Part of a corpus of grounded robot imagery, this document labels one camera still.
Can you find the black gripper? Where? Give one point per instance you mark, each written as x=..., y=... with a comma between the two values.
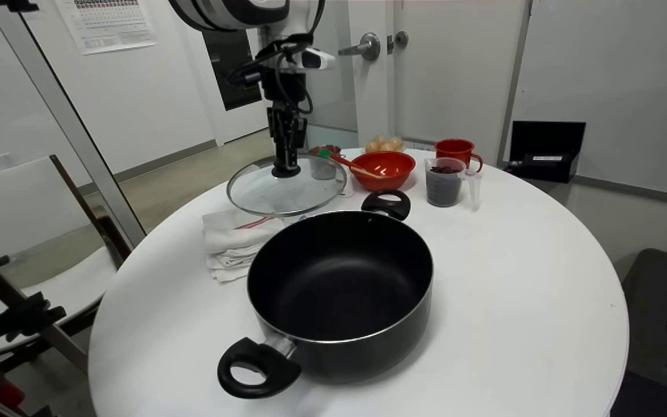
x=281, y=70

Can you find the glass lid with black knob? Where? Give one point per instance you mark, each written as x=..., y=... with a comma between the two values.
x=257, y=190

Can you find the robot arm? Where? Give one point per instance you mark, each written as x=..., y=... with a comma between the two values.
x=286, y=32

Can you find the black cooking pot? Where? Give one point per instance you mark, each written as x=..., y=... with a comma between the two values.
x=339, y=296

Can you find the metal mug with toys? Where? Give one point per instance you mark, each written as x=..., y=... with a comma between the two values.
x=322, y=166

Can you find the red plastic bowl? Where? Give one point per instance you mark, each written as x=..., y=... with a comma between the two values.
x=383, y=169

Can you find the pile of beige eggs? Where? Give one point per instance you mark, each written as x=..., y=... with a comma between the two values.
x=385, y=145

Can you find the white cloth red stripes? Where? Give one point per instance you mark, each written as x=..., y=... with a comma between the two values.
x=231, y=240

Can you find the door lock knob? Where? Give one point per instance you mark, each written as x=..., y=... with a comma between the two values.
x=396, y=40

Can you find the red plastic cup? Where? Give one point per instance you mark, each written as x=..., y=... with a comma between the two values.
x=461, y=150

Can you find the black marker tray box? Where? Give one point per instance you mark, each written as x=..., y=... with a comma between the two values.
x=544, y=150

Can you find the metal tripod pole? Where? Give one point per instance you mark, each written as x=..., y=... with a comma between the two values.
x=58, y=102

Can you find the black office chair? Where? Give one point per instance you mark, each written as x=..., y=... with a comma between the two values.
x=644, y=386

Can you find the silver door handle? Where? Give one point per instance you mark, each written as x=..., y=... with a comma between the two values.
x=367, y=48

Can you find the wall poster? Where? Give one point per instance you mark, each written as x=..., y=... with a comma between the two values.
x=105, y=27

